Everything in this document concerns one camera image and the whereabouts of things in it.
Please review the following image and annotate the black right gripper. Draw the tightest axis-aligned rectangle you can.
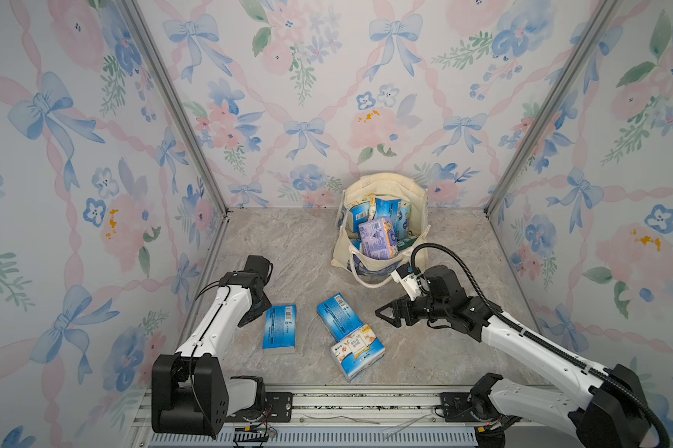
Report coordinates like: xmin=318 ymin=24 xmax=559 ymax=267
xmin=374 ymin=289 xmax=450 ymax=326

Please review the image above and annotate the floral orange blue tissue pack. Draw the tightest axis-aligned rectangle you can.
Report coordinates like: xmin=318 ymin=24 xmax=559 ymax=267
xmin=331 ymin=325 xmax=386 ymax=381

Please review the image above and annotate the cream canvas bag starry print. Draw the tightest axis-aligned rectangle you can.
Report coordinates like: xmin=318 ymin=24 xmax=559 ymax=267
xmin=331 ymin=173 xmax=430 ymax=289

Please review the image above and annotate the purple tissue pack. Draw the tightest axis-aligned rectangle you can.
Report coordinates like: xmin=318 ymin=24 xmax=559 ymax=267
xmin=359 ymin=218 xmax=398 ymax=261

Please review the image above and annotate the blue tissue pack barcode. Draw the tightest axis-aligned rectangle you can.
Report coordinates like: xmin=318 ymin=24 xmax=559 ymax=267
xmin=372 ymin=197 xmax=402 ymax=221

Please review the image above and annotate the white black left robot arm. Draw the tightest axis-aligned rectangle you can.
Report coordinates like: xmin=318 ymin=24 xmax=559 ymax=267
xmin=151 ymin=255 xmax=273 ymax=438

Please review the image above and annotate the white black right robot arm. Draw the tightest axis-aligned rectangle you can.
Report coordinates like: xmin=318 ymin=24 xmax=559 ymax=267
xmin=375 ymin=265 xmax=655 ymax=447

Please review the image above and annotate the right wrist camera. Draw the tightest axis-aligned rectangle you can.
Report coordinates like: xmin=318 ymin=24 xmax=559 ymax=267
xmin=391 ymin=263 xmax=427 ymax=302

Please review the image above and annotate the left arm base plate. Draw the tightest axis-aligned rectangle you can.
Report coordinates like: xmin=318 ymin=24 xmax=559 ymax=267
xmin=226 ymin=392 xmax=295 ymax=424

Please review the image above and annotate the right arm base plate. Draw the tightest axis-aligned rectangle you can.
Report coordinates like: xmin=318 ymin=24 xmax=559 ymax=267
xmin=435 ymin=392 xmax=478 ymax=423

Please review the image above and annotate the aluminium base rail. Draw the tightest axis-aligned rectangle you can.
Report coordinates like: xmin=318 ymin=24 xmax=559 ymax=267
xmin=123 ymin=383 xmax=601 ymax=432

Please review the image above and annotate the grey slotted cable duct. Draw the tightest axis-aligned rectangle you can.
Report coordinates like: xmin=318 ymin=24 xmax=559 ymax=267
xmin=147 ymin=427 xmax=479 ymax=447

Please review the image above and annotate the black corrugated cable conduit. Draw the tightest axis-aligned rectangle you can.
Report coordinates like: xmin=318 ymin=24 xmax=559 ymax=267
xmin=410 ymin=243 xmax=672 ymax=448

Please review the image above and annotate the left aluminium corner post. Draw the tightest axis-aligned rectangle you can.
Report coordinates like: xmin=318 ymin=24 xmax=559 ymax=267
xmin=116 ymin=0 xmax=228 ymax=220

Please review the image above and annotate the aluminium corner post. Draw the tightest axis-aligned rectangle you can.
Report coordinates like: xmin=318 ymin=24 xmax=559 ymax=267
xmin=116 ymin=0 xmax=228 ymax=220
xmin=484 ymin=0 xmax=622 ymax=218

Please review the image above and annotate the right aluminium corner post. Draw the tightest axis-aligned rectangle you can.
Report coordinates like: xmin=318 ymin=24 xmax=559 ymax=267
xmin=484 ymin=0 xmax=622 ymax=218

